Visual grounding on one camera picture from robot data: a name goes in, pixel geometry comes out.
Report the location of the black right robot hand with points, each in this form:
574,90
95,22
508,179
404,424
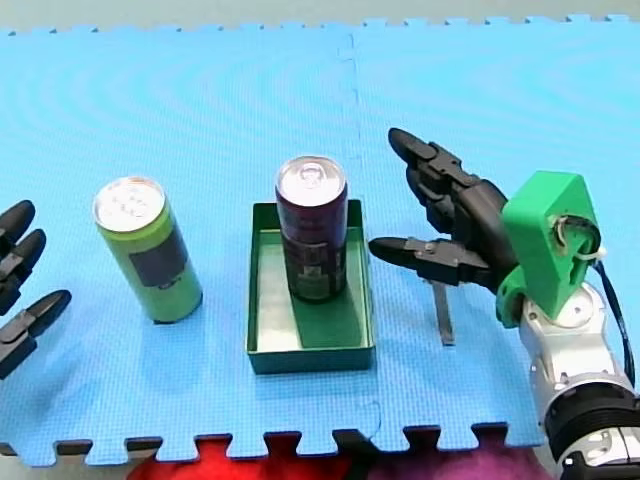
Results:
475,220

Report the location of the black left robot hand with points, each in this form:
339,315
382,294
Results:
15,265

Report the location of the green drink can dark band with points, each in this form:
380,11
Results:
155,265

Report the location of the dark purple drink can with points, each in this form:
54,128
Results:
312,235

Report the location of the shallow green tray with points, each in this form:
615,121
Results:
325,340

